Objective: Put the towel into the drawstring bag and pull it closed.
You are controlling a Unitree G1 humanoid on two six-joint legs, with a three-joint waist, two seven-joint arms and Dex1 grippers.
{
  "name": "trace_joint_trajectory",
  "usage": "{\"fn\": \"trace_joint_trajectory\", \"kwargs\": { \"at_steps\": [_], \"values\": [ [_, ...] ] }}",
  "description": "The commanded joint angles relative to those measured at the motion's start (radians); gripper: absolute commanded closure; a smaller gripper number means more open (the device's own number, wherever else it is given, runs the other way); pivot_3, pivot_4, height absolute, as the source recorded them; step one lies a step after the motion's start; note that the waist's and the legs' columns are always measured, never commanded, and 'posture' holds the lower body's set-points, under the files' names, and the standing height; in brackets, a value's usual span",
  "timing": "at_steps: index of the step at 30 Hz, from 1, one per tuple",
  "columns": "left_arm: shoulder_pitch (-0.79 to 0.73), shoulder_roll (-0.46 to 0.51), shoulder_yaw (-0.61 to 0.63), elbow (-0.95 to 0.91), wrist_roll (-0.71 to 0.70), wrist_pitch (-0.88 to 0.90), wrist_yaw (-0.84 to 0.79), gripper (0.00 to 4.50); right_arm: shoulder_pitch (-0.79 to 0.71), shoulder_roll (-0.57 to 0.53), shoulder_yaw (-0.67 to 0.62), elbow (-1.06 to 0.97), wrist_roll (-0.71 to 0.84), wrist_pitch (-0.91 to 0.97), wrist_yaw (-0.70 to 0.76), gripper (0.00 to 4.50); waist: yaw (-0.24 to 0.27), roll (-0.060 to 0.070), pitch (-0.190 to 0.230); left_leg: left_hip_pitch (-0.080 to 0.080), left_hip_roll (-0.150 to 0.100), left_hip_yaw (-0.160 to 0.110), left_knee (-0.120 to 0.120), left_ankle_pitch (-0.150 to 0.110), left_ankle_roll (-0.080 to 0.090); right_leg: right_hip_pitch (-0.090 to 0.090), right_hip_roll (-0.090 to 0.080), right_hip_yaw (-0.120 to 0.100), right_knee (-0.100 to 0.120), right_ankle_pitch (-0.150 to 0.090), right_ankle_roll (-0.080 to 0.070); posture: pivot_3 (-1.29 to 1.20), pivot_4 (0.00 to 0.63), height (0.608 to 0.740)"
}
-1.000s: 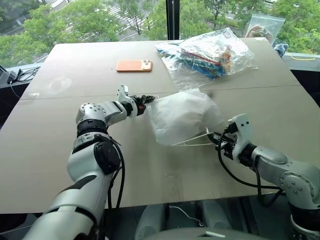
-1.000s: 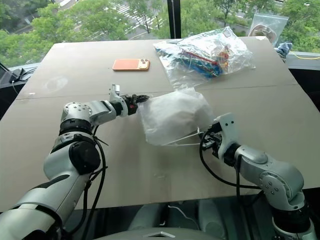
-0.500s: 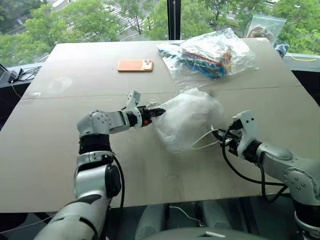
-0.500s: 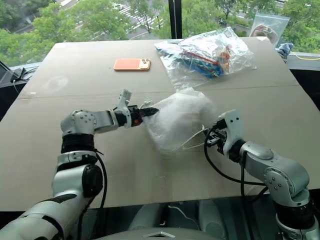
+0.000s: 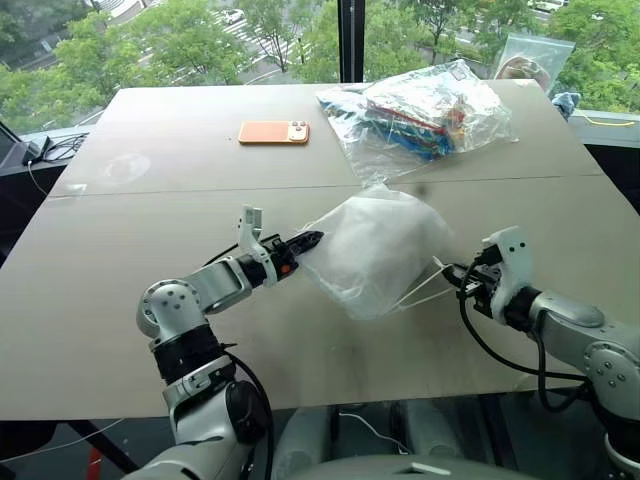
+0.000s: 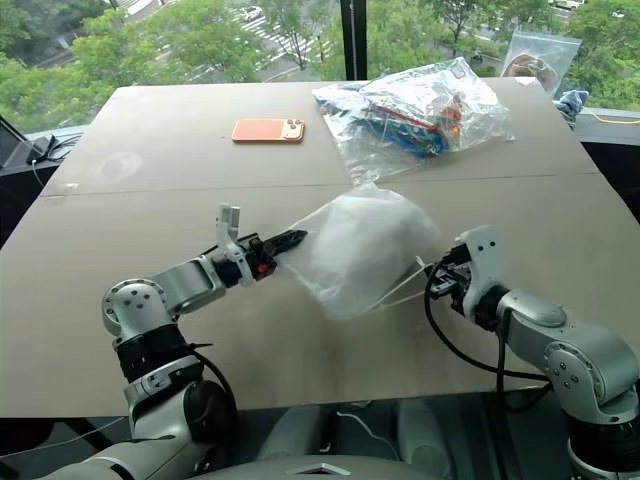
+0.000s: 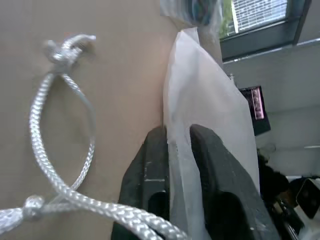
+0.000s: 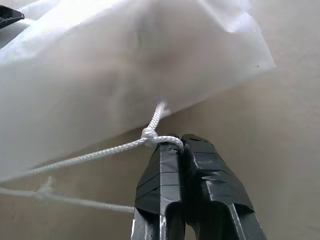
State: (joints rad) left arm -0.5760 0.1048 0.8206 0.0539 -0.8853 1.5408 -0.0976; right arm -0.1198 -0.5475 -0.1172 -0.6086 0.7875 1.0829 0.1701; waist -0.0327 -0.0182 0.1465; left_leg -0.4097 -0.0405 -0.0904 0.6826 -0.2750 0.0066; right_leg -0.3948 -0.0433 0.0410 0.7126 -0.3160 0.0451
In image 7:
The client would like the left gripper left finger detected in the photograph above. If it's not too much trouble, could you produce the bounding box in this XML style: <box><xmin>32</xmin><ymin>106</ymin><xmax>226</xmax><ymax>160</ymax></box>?
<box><xmin>111</xmin><ymin>126</ymin><xmax>173</xmax><ymax>240</ymax></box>

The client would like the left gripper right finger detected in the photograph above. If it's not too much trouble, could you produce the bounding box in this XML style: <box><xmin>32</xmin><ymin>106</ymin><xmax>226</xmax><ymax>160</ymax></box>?
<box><xmin>188</xmin><ymin>123</ymin><xmax>282</xmax><ymax>240</ymax></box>

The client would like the white braided drawstring cord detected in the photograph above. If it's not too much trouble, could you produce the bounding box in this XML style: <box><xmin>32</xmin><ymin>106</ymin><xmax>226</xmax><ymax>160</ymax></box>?
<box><xmin>0</xmin><ymin>33</ymin><xmax>190</xmax><ymax>240</ymax></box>

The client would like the white translucent drawstring bag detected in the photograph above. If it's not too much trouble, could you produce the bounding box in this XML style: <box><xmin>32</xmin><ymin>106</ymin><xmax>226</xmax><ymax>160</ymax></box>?
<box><xmin>162</xmin><ymin>27</ymin><xmax>272</xmax><ymax>240</ymax></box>

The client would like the clear bag of colourful items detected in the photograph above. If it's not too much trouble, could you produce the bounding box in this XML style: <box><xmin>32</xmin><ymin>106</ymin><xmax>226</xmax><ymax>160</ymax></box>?
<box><xmin>159</xmin><ymin>0</ymin><xmax>226</xmax><ymax>29</ymax></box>

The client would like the person with black hair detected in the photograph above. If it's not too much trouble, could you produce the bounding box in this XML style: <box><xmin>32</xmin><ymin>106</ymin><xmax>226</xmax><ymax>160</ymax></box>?
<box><xmin>257</xmin><ymin>154</ymin><xmax>291</xmax><ymax>202</ymax></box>

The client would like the black equipment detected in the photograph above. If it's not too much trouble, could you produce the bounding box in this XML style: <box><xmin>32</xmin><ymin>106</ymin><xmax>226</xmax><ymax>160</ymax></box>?
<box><xmin>271</xmin><ymin>197</ymin><xmax>306</xmax><ymax>239</ymax></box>

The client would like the dark screen with pink picture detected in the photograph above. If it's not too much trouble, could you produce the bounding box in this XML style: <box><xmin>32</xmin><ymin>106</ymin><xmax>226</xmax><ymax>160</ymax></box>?
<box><xmin>238</xmin><ymin>85</ymin><xmax>272</xmax><ymax>136</ymax></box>

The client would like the dark grey window frame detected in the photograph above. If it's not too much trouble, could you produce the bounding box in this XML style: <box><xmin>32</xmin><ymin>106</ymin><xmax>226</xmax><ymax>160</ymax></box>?
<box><xmin>219</xmin><ymin>0</ymin><xmax>312</xmax><ymax>62</ymax></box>

